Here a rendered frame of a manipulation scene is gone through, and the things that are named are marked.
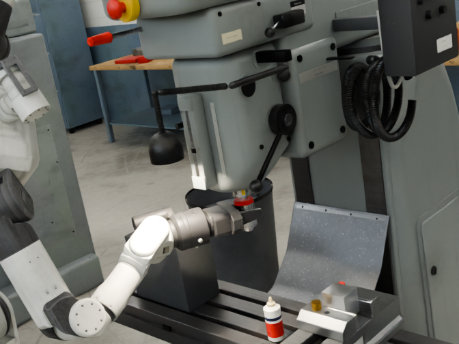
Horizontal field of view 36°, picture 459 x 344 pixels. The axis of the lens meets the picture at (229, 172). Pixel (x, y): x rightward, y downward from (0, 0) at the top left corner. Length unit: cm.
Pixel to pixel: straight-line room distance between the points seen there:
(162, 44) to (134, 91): 726
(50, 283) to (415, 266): 100
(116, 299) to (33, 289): 18
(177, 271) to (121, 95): 722
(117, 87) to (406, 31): 766
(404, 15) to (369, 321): 66
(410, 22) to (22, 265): 93
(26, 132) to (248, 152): 48
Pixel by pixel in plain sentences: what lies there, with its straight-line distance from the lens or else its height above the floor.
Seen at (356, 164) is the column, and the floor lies 124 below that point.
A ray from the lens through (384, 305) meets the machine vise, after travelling 168.
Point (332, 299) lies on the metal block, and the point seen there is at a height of 107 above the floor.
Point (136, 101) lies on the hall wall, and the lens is 882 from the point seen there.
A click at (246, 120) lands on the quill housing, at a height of 148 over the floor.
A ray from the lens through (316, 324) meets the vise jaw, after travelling 158.
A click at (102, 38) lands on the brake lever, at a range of 151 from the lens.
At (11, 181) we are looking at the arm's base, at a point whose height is 146.
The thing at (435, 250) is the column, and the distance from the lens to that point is 207.
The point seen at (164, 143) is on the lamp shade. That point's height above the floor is 148.
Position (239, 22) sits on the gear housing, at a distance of 148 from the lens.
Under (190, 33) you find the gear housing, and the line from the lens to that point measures 147.
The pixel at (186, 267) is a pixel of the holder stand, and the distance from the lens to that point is 188.
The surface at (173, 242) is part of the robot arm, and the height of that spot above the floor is 122.
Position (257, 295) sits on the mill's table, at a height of 94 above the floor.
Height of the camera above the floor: 183
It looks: 17 degrees down
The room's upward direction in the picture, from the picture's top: 10 degrees counter-clockwise
